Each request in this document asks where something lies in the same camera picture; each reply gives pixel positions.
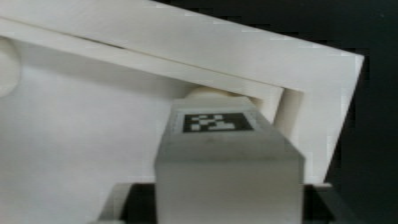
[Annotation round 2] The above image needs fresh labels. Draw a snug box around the white U-shaped fence wall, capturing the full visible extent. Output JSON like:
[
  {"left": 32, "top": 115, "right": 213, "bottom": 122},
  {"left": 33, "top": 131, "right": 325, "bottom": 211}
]
[{"left": 0, "top": 0, "right": 364, "bottom": 183}]

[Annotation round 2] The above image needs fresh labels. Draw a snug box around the white square tabletop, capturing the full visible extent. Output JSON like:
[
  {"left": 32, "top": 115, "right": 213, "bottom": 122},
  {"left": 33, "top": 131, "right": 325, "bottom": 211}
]
[{"left": 0, "top": 17, "right": 309, "bottom": 224}]

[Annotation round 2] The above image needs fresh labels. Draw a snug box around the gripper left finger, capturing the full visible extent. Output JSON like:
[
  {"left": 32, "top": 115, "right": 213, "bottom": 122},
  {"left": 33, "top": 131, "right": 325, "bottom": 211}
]
[{"left": 87, "top": 183, "right": 158, "bottom": 224}]

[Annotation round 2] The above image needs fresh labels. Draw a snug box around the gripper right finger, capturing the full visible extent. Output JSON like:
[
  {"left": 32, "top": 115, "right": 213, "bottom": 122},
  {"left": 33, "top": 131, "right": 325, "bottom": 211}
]
[{"left": 302, "top": 184, "right": 355, "bottom": 224}]

